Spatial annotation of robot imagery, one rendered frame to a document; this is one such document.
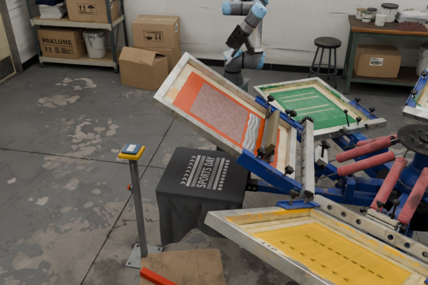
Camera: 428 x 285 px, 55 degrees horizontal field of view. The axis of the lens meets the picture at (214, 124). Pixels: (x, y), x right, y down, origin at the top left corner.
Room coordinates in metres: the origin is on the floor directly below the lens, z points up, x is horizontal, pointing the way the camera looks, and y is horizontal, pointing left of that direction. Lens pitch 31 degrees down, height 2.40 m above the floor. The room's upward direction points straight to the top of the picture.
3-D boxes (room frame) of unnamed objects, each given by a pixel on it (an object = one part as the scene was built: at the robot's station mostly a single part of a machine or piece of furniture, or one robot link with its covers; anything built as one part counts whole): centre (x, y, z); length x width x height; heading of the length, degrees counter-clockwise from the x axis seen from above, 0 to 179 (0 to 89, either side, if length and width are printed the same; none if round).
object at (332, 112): (2.56, -0.76, 1.05); 1.08 x 0.61 x 0.23; 19
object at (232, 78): (2.61, -0.13, 1.25); 0.15 x 0.15 x 0.10
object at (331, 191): (1.83, -0.45, 0.89); 1.24 x 0.06 x 0.06; 79
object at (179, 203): (1.72, 0.07, 0.74); 0.46 x 0.04 x 0.42; 79
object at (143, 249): (2.14, 0.51, 0.48); 0.22 x 0.22 x 0.96; 79
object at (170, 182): (1.92, 0.04, 0.95); 0.48 x 0.44 x 0.01; 79
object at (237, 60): (2.61, -0.14, 1.37); 0.13 x 0.12 x 0.14; 84
